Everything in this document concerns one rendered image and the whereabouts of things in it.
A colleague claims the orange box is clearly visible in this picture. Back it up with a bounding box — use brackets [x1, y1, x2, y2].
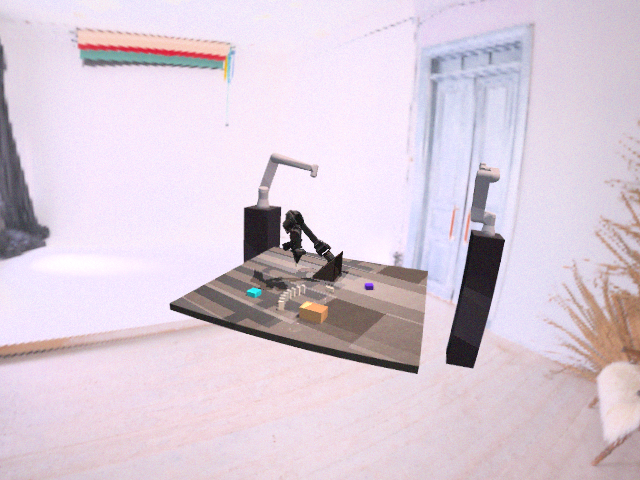
[299, 301, 328, 323]

